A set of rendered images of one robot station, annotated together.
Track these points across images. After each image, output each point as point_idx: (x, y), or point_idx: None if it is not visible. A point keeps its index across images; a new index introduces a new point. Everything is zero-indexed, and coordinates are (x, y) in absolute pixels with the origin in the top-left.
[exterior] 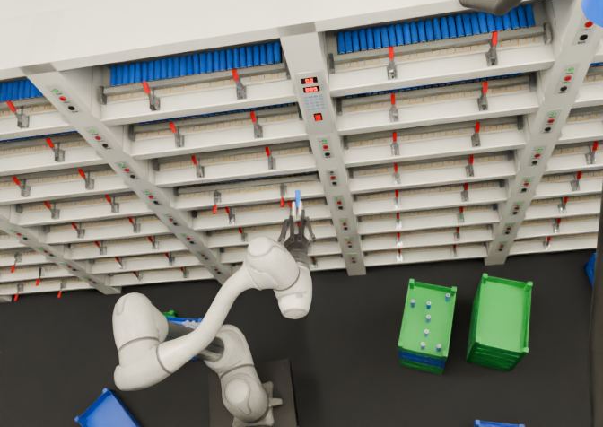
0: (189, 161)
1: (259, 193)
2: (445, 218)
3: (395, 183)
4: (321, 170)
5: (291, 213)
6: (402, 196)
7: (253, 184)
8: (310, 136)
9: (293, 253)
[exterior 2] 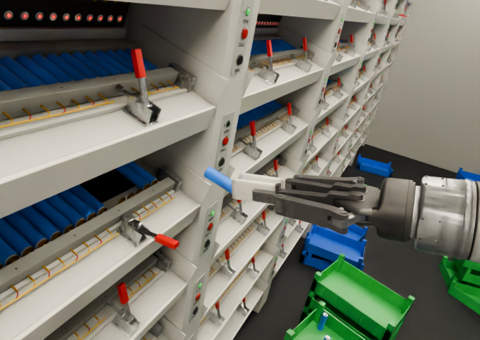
0: None
1: (81, 268)
2: (253, 238)
3: (255, 158)
4: (218, 121)
5: (263, 191)
6: (234, 207)
7: (56, 248)
8: None
9: (431, 181)
